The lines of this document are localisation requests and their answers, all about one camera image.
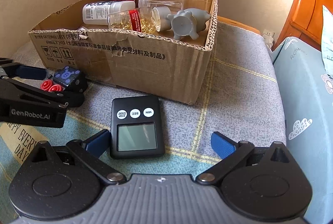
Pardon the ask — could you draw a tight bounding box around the glass jar of gold capsules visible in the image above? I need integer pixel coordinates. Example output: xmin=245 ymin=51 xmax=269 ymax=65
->
xmin=107 ymin=6 xmax=171 ymax=34

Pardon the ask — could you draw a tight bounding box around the light blue pillow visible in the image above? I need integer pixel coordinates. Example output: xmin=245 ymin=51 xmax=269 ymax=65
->
xmin=321 ymin=5 xmax=333 ymax=76

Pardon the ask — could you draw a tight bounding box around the blue floral bed sheet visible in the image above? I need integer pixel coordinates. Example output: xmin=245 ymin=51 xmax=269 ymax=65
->
xmin=271 ymin=37 xmax=332 ymax=223

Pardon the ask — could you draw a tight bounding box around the white wall socket charger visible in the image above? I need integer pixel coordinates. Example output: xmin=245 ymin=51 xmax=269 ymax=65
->
xmin=262 ymin=29 xmax=275 ymax=49

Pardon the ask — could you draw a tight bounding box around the white cotton swab container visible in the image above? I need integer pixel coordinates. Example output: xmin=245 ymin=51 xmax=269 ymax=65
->
xmin=82 ymin=0 xmax=136 ymax=25

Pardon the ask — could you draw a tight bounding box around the wooden bedside table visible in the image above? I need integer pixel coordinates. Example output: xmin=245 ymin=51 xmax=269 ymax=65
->
xmin=217 ymin=16 xmax=261 ymax=35

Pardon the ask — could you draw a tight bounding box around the checked table cloth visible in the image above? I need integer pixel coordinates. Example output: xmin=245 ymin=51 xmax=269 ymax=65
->
xmin=1 ymin=23 xmax=286 ymax=223

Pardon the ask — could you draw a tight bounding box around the wooden bed headboard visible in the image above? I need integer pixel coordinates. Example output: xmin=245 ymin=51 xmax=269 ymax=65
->
xmin=272 ymin=0 xmax=332 ymax=50

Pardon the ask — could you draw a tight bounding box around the open cardboard box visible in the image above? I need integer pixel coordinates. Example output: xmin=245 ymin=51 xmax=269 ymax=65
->
xmin=29 ymin=0 xmax=219 ymax=105

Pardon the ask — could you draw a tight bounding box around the black digital timer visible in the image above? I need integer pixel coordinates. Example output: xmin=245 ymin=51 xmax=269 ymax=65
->
xmin=110 ymin=95 xmax=165 ymax=159

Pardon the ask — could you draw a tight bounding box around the black toy train car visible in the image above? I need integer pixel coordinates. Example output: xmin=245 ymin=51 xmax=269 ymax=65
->
xmin=40 ymin=66 xmax=88 ymax=107

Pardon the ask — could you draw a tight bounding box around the clear plastic jar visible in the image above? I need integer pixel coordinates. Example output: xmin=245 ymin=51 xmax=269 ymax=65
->
xmin=138 ymin=0 xmax=185 ymax=12

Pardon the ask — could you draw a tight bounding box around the grey animal figurine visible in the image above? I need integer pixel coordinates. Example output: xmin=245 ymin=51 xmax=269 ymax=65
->
xmin=167 ymin=8 xmax=211 ymax=40

